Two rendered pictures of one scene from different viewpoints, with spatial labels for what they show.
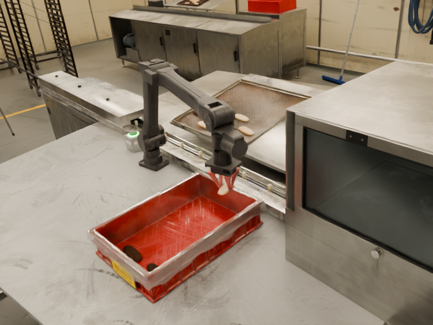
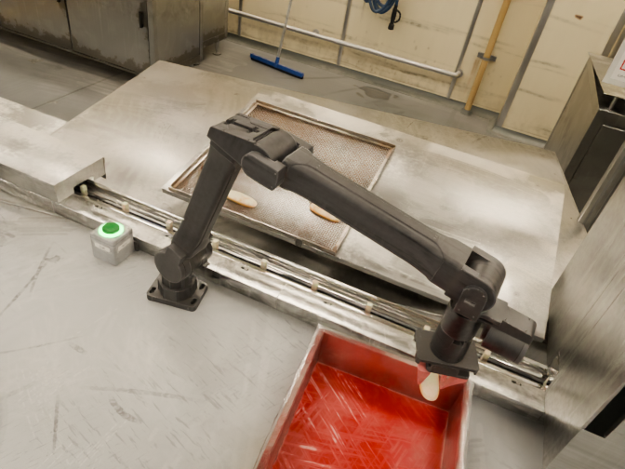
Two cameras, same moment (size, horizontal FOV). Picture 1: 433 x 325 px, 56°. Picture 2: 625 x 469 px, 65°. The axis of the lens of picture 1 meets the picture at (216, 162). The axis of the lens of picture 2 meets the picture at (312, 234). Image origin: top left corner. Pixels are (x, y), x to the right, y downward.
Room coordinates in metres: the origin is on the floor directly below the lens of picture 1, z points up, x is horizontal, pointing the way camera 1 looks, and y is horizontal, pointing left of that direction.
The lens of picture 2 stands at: (0.84, 0.50, 1.68)
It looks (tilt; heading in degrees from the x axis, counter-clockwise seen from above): 38 degrees down; 324
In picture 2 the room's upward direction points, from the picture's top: 11 degrees clockwise
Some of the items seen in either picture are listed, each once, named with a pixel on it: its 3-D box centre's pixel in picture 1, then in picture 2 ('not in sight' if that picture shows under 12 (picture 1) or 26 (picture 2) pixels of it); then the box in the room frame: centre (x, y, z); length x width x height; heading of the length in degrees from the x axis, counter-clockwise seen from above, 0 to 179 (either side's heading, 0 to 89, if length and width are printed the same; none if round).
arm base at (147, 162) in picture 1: (153, 156); (177, 280); (1.64, 0.28, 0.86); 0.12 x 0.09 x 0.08; 49
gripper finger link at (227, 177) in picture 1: (225, 177); (441, 368); (1.13, -0.03, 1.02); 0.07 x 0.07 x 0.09; 54
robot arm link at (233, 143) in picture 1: (228, 133); (497, 313); (1.10, -0.04, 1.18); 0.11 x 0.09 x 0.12; 31
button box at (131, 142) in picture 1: (136, 144); (113, 247); (1.83, 0.38, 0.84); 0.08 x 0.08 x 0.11; 38
